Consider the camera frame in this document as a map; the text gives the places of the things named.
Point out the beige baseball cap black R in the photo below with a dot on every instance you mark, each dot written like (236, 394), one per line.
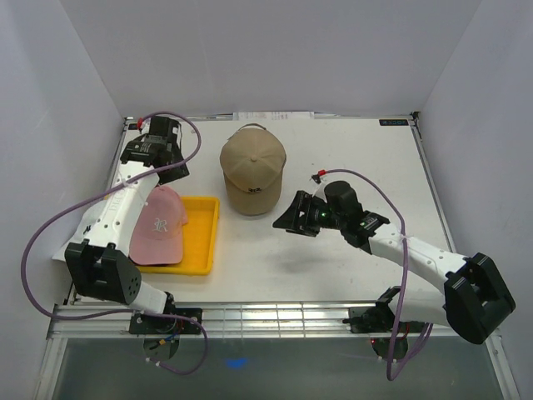
(252, 162)

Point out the yellow plastic tray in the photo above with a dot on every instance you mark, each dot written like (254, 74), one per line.
(199, 238)

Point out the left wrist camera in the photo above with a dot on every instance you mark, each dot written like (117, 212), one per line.
(142, 123)

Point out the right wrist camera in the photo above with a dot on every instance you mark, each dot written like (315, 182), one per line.
(319, 178)

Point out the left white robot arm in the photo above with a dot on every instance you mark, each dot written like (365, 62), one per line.
(99, 261)

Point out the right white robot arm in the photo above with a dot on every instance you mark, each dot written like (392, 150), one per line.
(471, 296)

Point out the aluminium front rail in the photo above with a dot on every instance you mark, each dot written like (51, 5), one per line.
(222, 320)

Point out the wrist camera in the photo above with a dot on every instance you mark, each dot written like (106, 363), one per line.
(142, 123)
(319, 178)

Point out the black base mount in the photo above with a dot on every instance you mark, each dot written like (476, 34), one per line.
(370, 319)
(141, 324)

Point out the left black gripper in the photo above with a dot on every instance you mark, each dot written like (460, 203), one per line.
(174, 173)

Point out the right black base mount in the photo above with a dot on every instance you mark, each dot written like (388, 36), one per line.
(370, 319)

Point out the white NY baseball cap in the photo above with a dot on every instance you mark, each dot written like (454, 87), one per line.
(89, 221)

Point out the pink baseball cap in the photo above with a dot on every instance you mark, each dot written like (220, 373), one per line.
(157, 238)

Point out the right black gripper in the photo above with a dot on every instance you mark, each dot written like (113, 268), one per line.
(290, 219)

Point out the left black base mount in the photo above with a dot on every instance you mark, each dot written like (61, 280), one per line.
(141, 324)

